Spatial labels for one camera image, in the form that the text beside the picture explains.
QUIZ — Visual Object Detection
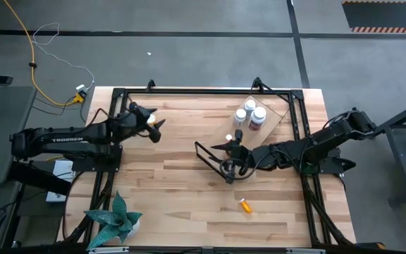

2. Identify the black looped cable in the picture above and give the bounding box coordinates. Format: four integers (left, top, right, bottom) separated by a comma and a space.
219, 157, 259, 181

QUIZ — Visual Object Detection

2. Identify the white medicine bottle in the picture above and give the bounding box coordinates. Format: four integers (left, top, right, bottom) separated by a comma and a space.
243, 99, 257, 114
233, 108, 248, 128

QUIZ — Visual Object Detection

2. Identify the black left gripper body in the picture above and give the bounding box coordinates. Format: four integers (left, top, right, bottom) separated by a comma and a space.
125, 102, 163, 144

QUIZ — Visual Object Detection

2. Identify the yellow cable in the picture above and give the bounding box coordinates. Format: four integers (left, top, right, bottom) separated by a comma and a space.
2, 0, 84, 107

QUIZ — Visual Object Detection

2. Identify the black desk support beam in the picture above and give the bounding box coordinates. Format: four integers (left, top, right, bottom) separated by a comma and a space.
8, 160, 73, 197

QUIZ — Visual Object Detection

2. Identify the black metal table frame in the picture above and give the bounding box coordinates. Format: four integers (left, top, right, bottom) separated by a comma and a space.
56, 79, 357, 254

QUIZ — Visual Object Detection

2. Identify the white plant pot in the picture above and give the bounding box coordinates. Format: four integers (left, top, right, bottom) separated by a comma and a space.
127, 215, 143, 236

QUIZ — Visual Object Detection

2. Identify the large white bottle maroon label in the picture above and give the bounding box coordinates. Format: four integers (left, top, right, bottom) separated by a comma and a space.
247, 106, 268, 132

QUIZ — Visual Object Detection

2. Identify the black metal stand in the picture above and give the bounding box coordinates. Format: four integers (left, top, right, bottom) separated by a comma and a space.
364, 95, 406, 205

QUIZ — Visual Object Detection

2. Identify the small orange vial white cap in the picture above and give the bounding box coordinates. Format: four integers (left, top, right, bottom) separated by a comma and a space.
238, 198, 253, 214

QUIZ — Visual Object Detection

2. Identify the silver aluminium bar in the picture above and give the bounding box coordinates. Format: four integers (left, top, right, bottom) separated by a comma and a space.
285, 248, 326, 254
88, 246, 130, 254

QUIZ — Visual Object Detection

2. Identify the green leafy plant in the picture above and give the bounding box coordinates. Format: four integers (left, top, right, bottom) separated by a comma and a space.
82, 189, 144, 252

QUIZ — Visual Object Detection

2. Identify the thin white cable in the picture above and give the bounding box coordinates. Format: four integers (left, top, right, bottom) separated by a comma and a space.
32, 22, 96, 89

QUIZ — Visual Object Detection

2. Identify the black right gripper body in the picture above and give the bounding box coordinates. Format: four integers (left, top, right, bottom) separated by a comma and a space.
225, 129, 261, 185

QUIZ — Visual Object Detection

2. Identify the black mat with striped edge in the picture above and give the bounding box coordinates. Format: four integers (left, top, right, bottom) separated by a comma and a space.
341, 0, 406, 35

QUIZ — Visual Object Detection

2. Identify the grey desk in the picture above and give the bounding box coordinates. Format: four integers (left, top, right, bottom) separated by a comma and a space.
0, 85, 37, 187

